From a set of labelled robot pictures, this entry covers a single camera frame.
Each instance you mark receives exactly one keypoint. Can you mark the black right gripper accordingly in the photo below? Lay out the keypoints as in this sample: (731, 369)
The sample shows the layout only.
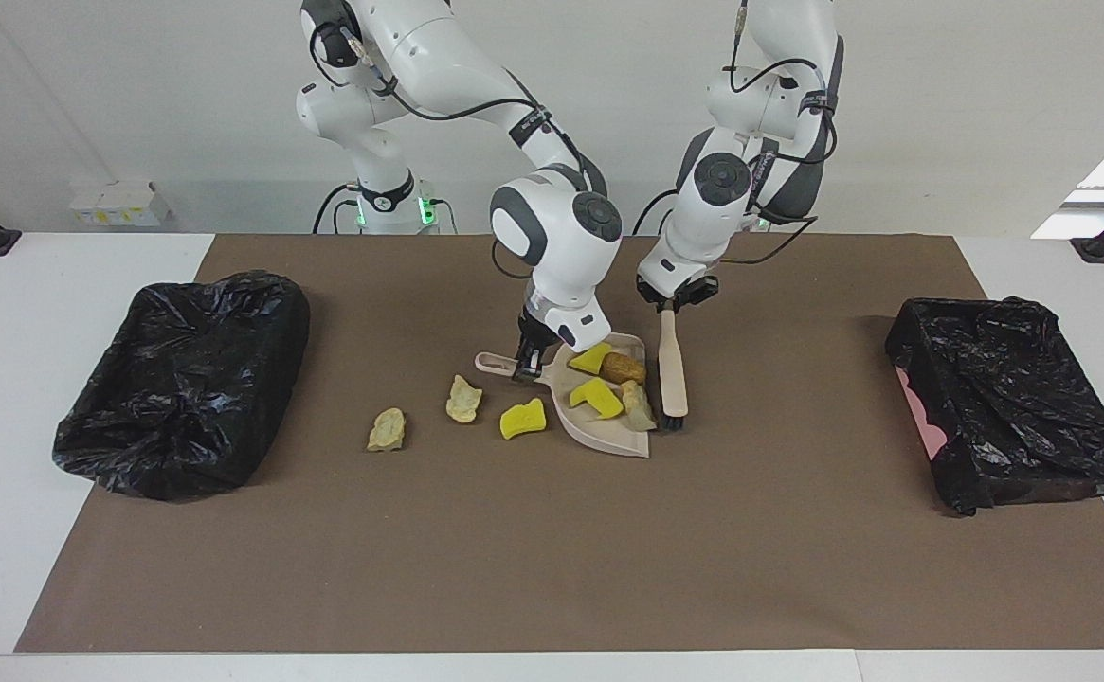
(538, 336)

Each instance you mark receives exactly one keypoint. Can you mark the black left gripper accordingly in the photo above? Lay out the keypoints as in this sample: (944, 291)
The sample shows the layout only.
(679, 298)

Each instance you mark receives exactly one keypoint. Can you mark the yellow sponge piece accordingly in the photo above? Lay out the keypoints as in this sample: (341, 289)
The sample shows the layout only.
(597, 398)
(589, 360)
(521, 420)

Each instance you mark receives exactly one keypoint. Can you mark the beige hand brush black bristles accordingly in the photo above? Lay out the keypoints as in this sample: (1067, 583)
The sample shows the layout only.
(673, 369)

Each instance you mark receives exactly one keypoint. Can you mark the beige foam chunk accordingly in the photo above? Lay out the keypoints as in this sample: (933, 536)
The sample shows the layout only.
(639, 407)
(462, 403)
(387, 431)

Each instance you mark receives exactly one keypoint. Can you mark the brown cork piece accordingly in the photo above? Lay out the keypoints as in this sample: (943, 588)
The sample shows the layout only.
(623, 368)

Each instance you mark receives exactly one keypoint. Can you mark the beige plastic dustpan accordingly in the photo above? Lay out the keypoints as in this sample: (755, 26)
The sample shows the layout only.
(599, 436)

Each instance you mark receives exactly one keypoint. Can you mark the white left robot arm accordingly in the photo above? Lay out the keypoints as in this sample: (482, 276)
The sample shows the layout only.
(713, 189)

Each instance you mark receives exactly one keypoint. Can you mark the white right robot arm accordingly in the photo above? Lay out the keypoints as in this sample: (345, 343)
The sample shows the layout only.
(561, 256)

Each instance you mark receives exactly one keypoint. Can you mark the pink plastic bin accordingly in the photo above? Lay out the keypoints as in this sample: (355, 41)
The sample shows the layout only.
(926, 417)

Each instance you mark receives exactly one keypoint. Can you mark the black bag fully covering bin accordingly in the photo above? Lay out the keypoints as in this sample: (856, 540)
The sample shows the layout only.
(182, 379)

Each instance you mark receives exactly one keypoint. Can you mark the black bag lining pink bin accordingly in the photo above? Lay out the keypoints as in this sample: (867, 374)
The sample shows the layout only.
(1016, 398)

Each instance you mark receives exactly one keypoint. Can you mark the brown table mat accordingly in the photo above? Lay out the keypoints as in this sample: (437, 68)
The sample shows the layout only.
(419, 568)

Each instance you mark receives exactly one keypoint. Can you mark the white wall socket box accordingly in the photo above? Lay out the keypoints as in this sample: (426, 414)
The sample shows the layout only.
(120, 204)

